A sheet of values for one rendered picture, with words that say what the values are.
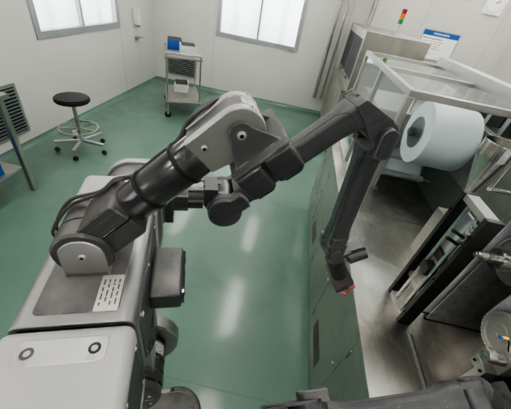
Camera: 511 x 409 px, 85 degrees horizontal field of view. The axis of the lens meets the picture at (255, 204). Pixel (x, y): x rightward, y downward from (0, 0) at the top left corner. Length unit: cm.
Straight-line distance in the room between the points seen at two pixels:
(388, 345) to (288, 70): 538
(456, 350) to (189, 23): 605
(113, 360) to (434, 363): 113
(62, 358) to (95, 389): 5
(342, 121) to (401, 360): 90
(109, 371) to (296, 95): 596
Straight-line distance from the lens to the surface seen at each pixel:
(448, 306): 136
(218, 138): 28
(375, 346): 121
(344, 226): 80
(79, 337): 37
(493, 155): 140
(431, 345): 135
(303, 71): 602
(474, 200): 109
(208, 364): 198
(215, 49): 621
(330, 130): 61
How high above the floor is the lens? 184
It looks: 37 degrees down
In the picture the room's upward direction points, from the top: 12 degrees clockwise
